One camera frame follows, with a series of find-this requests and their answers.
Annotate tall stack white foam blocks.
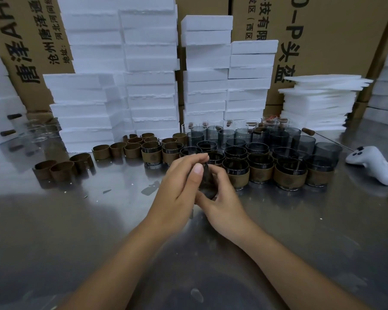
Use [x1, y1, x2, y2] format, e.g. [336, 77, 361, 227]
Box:
[43, 0, 180, 153]

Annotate stack of thin foam sheets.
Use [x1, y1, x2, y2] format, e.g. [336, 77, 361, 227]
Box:
[278, 74, 373, 132]

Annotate cluster of transparent plastic cups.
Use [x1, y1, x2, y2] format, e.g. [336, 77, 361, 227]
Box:
[181, 116, 343, 168]

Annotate white game controller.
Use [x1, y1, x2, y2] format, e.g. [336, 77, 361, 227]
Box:
[345, 146, 388, 186]

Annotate large printed cardboard box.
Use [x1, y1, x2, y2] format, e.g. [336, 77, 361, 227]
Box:
[229, 0, 388, 105]

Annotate person's left hand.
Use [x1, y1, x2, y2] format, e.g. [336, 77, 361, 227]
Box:
[142, 153, 210, 238]

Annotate bunch of clear plastic cups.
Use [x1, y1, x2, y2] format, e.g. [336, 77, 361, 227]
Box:
[18, 121, 60, 143]

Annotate stepped stack white foam blocks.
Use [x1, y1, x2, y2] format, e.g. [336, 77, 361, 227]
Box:
[181, 15, 278, 125]

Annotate brown-handled metal rod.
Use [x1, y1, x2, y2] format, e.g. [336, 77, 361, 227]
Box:
[302, 127, 355, 152]

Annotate person's right hand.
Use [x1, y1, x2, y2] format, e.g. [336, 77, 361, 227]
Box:
[195, 164, 256, 248]

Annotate person's left forearm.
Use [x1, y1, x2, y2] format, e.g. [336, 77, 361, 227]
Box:
[59, 222, 178, 310]

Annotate person's right forearm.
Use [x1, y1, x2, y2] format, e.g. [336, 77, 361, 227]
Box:
[238, 226, 372, 310]

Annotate group of brown sleeve rings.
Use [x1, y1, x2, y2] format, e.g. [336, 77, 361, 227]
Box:
[32, 133, 188, 183]

